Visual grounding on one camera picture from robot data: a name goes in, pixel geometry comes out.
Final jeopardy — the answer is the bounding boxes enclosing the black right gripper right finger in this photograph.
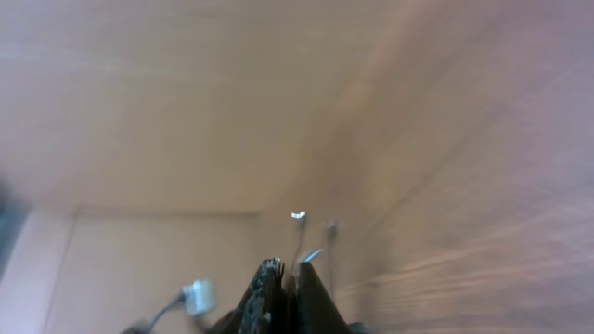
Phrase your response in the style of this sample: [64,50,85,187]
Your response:
[295,262,353,334]

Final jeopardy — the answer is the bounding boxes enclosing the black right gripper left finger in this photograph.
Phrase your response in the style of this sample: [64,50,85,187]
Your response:
[208,258,285,334]

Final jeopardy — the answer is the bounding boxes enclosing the black USB cable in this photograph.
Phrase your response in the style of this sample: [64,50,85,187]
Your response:
[290,210,340,298]

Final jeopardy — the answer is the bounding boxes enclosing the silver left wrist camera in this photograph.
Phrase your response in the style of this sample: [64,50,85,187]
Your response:
[182,279,216,318]

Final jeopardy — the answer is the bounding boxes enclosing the black left camera cable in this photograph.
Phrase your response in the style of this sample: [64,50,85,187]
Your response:
[118,291,187,334]

